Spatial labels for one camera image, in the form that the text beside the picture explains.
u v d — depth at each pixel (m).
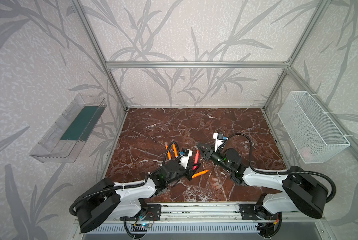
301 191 0.43
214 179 0.85
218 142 0.70
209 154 0.68
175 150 0.68
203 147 0.73
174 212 0.75
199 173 0.87
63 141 0.64
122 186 0.47
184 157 0.69
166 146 0.99
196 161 0.75
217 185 0.82
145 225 0.70
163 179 0.63
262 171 0.54
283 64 0.94
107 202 0.42
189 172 0.68
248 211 0.77
